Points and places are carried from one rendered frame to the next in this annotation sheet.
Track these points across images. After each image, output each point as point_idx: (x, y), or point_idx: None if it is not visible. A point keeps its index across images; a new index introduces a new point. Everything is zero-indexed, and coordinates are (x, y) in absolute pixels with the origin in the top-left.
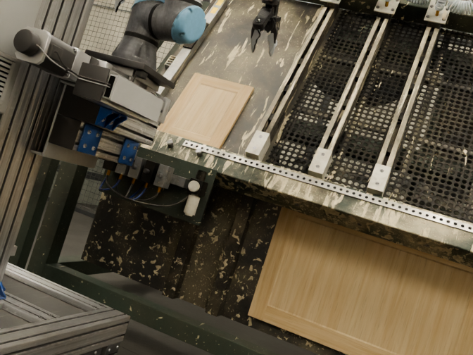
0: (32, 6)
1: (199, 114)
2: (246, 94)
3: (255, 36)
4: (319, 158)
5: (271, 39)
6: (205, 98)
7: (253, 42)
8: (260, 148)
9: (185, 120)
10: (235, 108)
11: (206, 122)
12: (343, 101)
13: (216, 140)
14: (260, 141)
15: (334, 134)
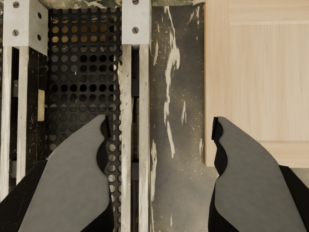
0: None
1: (277, 67)
2: (214, 144)
3: (255, 186)
4: (18, 21)
5: (66, 180)
6: (285, 107)
7: (237, 142)
8: (124, 5)
9: (296, 46)
10: (217, 102)
11: (254, 55)
12: (16, 169)
13: (217, 21)
14: (131, 18)
15: (9, 82)
